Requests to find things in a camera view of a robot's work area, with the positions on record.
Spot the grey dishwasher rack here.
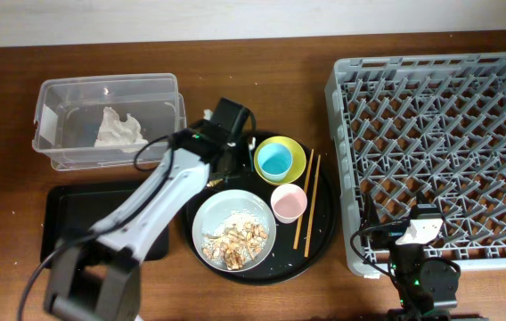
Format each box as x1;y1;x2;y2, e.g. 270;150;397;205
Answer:
325;53;506;278

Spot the clear plastic bin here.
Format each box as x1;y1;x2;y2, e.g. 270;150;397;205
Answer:
32;73;186;171

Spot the black rectangular tray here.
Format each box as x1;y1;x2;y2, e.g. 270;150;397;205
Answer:
40;179;170;264

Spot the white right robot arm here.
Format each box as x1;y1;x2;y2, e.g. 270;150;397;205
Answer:
354;193;461;321

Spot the pink cup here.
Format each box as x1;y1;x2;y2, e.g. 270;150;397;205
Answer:
270;184;303;224

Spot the round black serving tray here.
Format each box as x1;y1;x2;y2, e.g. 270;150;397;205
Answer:
178;131;339;286

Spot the large white tissue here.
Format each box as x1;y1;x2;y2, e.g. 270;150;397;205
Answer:
94;107;148;153

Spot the blue cup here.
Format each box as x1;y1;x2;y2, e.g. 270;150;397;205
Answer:
257;143;293;182

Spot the yellow bowl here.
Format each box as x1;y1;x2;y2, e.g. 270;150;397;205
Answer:
253;136;306;185

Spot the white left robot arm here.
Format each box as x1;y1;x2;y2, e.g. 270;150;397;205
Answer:
44;98;256;320

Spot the gold coffee sachet wrapper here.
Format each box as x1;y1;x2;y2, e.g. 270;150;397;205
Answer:
207;178;224;188

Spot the grey plate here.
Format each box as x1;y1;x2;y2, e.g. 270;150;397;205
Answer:
192;190;276;273

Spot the food scraps and rice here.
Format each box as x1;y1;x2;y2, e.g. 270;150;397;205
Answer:
201;211;270;271

